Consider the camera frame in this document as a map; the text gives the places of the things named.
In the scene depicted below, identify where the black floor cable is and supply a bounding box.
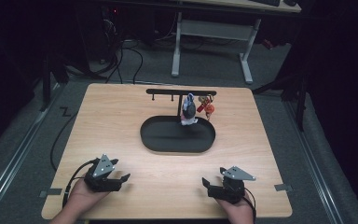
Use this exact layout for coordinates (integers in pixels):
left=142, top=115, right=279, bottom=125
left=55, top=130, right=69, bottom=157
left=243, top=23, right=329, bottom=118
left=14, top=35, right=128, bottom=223
left=49, top=111, right=79, bottom=172

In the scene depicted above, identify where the black hook rack with tray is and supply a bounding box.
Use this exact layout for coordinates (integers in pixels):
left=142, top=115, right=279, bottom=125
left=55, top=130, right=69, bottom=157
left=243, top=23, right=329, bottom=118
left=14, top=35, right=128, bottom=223
left=139, top=88, right=217, bottom=154

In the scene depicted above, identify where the person's left hand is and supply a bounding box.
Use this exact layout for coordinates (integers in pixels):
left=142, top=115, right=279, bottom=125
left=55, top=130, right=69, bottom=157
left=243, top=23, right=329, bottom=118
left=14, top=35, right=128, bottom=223
left=64, top=177, right=112, bottom=211

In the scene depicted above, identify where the black computer tower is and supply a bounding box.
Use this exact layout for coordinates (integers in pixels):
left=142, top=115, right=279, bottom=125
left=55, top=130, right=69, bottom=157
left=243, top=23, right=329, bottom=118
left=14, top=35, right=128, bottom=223
left=100, top=5, right=123, bottom=64

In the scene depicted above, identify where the black plush doll keychain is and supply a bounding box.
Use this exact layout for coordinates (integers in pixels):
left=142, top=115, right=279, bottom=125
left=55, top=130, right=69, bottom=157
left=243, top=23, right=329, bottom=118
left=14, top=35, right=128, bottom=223
left=180, top=92, right=200, bottom=127

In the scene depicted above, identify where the left hand-held gripper cable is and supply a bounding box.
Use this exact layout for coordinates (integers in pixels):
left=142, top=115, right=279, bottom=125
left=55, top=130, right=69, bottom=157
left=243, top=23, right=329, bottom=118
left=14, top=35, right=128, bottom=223
left=62, top=158, right=101, bottom=209

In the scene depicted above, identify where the person's right hand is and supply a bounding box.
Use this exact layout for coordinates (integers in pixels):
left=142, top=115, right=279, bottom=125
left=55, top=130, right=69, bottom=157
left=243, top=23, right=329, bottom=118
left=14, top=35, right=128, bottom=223
left=214, top=192, right=255, bottom=219

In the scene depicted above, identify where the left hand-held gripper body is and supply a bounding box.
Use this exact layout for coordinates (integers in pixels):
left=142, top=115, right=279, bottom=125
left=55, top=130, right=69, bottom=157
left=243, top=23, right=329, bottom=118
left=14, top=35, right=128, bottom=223
left=84, top=153, right=122, bottom=193

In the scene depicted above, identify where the red orange charm keychain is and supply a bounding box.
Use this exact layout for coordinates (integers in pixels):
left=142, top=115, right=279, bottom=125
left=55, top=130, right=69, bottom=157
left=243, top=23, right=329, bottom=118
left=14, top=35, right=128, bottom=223
left=197, top=94, right=216, bottom=122

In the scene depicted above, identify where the black metal stand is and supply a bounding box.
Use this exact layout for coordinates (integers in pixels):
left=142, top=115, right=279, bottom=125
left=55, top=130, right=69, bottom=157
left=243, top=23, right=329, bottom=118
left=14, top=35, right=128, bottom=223
left=251, top=69, right=310, bottom=133
left=39, top=50, right=70, bottom=112

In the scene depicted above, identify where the hand-held gripper cable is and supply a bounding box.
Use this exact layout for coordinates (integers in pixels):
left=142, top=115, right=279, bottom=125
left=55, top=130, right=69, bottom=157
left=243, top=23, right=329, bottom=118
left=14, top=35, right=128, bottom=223
left=62, top=158, right=101, bottom=209
left=242, top=186, right=258, bottom=224

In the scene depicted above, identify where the white frame desk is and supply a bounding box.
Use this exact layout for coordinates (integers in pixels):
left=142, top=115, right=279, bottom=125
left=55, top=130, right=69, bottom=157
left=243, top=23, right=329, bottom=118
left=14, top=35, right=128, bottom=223
left=171, top=0, right=302, bottom=85

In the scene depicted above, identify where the black keyboard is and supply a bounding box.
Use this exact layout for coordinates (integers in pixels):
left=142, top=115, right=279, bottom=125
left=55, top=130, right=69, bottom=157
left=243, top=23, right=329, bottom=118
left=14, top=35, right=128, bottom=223
left=250, top=0, right=282, bottom=7

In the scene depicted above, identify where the bundle of black floor cables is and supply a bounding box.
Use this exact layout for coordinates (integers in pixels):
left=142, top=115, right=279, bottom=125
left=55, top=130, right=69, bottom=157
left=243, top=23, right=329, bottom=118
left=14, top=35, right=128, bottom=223
left=88, top=38, right=145, bottom=85

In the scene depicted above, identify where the metal floor rail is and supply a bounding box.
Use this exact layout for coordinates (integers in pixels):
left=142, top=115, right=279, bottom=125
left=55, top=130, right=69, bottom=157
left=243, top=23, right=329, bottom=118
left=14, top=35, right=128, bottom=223
left=0, top=83, right=63, bottom=216
left=283, top=100, right=344, bottom=224

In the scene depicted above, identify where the right hand-held gripper cable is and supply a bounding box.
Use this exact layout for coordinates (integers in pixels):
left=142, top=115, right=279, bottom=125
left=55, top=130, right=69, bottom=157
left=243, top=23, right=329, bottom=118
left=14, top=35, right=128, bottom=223
left=242, top=186, right=258, bottom=224

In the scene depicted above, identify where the grey tape piece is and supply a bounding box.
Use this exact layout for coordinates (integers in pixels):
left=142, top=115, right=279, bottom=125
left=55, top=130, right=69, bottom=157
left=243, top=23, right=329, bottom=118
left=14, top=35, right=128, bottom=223
left=38, top=188, right=63, bottom=199
left=274, top=183, right=294, bottom=192

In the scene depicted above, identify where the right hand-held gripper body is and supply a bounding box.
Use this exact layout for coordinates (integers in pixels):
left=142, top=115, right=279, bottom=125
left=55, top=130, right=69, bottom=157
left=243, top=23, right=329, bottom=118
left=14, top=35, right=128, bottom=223
left=207, top=165, right=257, bottom=205

